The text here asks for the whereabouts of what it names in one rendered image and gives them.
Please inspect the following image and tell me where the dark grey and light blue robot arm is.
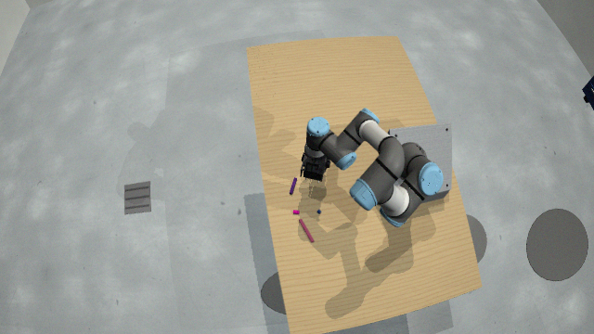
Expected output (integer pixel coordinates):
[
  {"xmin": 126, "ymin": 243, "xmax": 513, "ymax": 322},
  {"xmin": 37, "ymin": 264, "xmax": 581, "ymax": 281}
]
[{"xmin": 305, "ymin": 108, "xmax": 444, "ymax": 227}]

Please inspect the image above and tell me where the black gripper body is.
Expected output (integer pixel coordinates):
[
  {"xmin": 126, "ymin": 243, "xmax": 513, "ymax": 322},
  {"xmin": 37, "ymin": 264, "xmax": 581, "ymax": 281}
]
[{"xmin": 301, "ymin": 144, "xmax": 328, "ymax": 182}]

